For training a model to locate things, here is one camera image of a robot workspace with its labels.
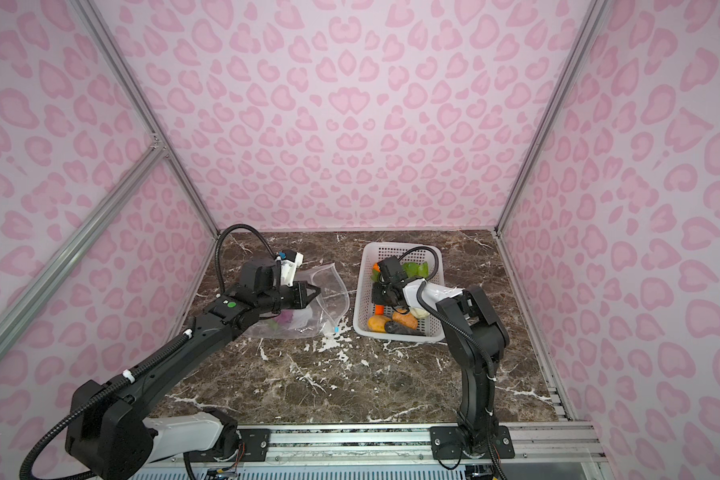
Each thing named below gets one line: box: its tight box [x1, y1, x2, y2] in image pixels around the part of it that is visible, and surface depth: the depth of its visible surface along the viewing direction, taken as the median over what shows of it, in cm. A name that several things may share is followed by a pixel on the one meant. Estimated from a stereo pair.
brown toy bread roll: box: [392, 308, 418, 330], surface depth 91 cm
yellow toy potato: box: [367, 315, 391, 333], surface depth 88 cm
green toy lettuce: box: [402, 262, 429, 278], surface depth 97 cm
